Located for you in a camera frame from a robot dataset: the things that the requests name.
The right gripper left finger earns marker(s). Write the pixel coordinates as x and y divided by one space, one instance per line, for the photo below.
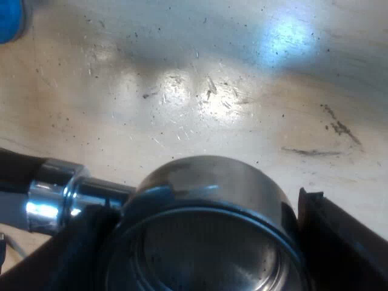
69 257

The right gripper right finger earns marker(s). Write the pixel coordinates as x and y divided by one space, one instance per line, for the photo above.
342 242

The bright blue tamper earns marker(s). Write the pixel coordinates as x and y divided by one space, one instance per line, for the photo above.
9 18

